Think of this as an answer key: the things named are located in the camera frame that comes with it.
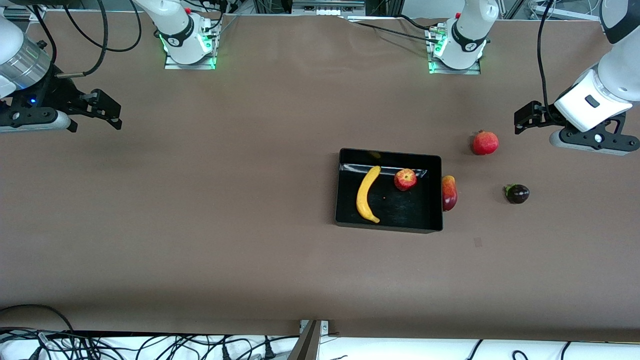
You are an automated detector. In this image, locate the black arched floor cable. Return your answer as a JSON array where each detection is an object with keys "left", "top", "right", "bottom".
[{"left": 0, "top": 303, "right": 76, "bottom": 334}]

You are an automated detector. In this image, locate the brown table cover sheet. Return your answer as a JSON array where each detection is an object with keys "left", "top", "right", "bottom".
[{"left": 0, "top": 11, "right": 640, "bottom": 343}]

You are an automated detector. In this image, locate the black cable to arm base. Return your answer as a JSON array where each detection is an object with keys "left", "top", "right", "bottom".
[{"left": 350, "top": 14, "right": 443, "bottom": 45}]

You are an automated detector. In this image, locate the red pomegranate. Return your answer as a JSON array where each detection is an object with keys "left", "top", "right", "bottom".
[{"left": 471, "top": 130, "right": 500, "bottom": 156}]

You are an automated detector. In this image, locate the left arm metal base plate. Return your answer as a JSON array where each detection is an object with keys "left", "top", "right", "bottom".
[{"left": 428, "top": 25, "right": 482, "bottom": 76}]

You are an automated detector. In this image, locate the grey power strip box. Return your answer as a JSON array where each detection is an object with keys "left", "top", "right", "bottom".
[{"left": 292, "top": 0, "right": 367, "bottom": 16}]

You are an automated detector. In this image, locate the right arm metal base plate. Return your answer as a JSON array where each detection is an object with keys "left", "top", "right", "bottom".
[{"left": 163, "top": 19, "right": 218, "bottom": 71}]

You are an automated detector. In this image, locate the red yellow apple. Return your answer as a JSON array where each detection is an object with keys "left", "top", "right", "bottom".
[{"left": 394, "top": 168, "right": 418, "bottom": 192}]

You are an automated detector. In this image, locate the grey metal post with bracket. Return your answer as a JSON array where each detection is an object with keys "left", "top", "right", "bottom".
[{"left": 287, "top": 319, "right": 331, "bottom": 360}]

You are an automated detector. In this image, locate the green object at edge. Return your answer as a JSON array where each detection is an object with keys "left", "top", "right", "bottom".
[{"left": 504, "top": 183, "right": 531, "bottom": 205}]

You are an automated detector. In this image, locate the red yellow mango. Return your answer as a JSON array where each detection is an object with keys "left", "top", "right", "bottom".
[{"left": 441, "top": 175, "right": 459, "bottom": 212}]

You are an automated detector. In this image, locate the yellow banana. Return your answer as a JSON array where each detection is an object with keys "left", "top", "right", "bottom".
[{"left": 356, "top": 165, "right": 382, "bottom": 224}]

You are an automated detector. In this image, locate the thin black looped cable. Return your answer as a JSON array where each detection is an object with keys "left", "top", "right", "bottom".
[{"left": 62, "top": 0, "right": 144, "bottom": 54}]

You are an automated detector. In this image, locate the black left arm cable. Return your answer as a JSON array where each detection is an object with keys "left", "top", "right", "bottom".
[{"left": 536, "top": 0, "right": 557, "bottom": 124}]

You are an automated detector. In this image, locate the black rectangular plastic tray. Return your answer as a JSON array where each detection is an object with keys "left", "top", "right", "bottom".
[{"left": 335, "top": 148, "right": 444, "bottom": 235}]

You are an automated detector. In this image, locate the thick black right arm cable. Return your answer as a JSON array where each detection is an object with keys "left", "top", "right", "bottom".
[{"left": 55, "top": 0, "right": 110, "bottom": 79}]

